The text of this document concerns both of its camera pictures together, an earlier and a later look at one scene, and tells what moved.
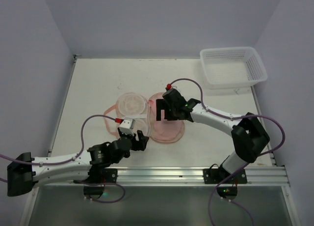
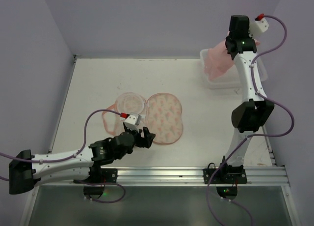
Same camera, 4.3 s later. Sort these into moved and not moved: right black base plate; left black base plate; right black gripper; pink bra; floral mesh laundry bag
Moved: right black gripper; pink bra
Not moved: left black base plate; right black base plate; floral mesh laundry bag
